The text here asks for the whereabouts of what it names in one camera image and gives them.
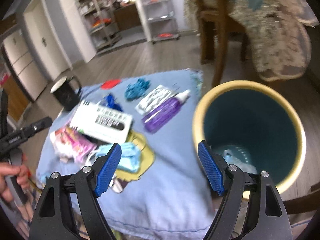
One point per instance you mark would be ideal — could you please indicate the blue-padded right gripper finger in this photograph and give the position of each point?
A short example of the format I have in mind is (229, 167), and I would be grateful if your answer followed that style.
(266, 217)
(53, 217)

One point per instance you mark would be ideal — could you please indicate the black right gripper jaws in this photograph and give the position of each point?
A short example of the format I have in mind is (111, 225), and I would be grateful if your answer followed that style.
(36, 127)

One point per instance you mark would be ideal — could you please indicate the pink snack wrapper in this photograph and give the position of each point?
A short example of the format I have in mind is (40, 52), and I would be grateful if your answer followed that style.
(70, 145)

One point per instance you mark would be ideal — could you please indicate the white medicine box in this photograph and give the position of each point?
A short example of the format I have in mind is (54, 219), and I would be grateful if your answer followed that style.
(101, 123)

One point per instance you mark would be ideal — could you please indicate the blue face mask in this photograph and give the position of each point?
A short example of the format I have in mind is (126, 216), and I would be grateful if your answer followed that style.
(130, 156)

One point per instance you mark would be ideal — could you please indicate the clear plastic bag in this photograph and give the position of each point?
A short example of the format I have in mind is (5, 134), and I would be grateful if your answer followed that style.
(239, 156)

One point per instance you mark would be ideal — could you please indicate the yellow-rimmed teal trash bin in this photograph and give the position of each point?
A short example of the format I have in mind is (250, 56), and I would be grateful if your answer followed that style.
(256, 117)

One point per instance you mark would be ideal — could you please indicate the person's left hand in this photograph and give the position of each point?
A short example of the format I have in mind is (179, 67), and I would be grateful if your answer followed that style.
(14, 179)

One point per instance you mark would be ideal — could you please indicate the black mug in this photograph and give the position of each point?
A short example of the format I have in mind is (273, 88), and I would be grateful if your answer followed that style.
(65, 94)

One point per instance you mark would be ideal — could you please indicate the white refrigerator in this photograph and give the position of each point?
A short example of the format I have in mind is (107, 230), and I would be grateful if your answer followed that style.
(23, 65)

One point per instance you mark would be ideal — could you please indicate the white door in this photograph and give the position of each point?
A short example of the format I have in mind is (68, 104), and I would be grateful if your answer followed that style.
(44, 38)

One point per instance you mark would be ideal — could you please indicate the blue foil wrapper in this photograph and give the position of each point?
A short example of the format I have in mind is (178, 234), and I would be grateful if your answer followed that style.
(110, 102)

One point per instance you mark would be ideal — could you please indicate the light blue cartoon cushion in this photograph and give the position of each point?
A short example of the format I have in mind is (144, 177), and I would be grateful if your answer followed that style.
(171, 200)

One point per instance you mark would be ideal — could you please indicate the crumpled blue glove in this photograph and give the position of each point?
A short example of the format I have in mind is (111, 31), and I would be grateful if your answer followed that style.
(137, 89)

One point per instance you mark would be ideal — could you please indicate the purple spray bottle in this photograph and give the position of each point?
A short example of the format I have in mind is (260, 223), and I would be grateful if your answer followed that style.
(158, 117)

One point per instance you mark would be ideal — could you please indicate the silver blister pack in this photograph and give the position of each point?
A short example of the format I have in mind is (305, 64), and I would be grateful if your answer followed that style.
(155, 98)

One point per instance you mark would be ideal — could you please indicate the metal shelving rack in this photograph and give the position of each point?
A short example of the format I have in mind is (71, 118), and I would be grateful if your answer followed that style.
(98, 17)

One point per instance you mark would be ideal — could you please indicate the grey wheeled cart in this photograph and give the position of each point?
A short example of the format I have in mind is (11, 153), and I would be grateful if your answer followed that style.
(161, 20)

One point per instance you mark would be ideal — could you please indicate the wooden chair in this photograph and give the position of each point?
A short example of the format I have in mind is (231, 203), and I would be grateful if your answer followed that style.
(215, 26)

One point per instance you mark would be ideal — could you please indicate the teal lace tablecloth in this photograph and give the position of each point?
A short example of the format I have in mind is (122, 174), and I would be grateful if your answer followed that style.
(280, 44)

